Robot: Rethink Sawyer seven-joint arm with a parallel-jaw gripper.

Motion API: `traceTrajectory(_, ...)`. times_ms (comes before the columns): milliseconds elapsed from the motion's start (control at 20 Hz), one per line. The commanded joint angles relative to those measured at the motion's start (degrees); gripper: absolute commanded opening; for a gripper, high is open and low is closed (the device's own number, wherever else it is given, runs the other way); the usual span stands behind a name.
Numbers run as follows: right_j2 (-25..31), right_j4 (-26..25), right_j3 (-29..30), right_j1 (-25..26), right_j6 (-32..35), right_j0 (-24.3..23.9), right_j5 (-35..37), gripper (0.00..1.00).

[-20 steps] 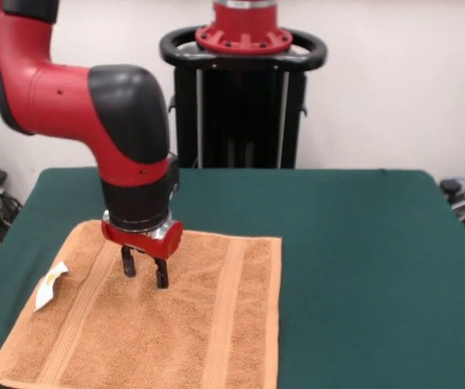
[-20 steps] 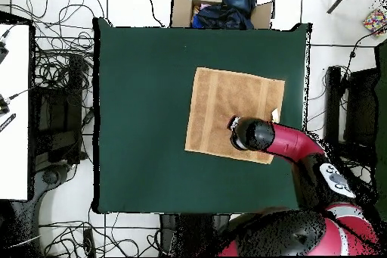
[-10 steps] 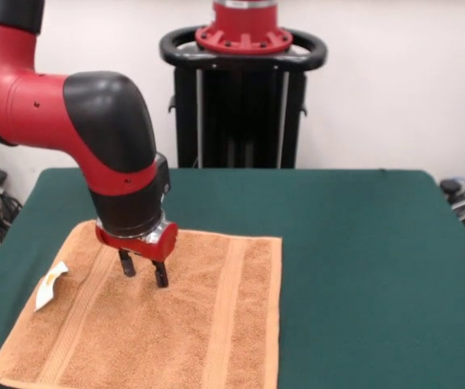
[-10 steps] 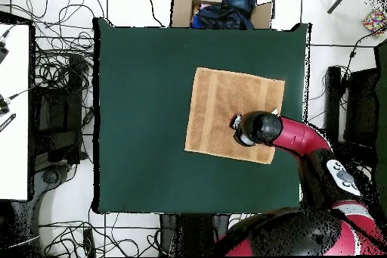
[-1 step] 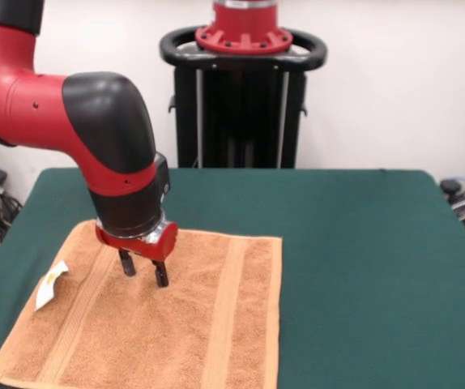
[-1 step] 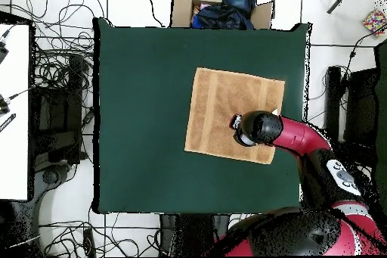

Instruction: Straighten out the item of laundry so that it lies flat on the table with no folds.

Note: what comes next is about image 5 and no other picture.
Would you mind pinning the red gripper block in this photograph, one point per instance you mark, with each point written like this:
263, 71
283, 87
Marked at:
147, 245

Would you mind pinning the orange terry towel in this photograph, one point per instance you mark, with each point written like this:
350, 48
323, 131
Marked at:
155, 324

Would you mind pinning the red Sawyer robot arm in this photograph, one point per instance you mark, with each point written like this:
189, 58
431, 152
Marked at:
54, 109

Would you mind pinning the dark green table cloth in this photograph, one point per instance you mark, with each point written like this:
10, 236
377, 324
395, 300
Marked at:
378, 283

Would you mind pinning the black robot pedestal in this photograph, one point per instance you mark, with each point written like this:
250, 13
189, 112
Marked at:
236, 121

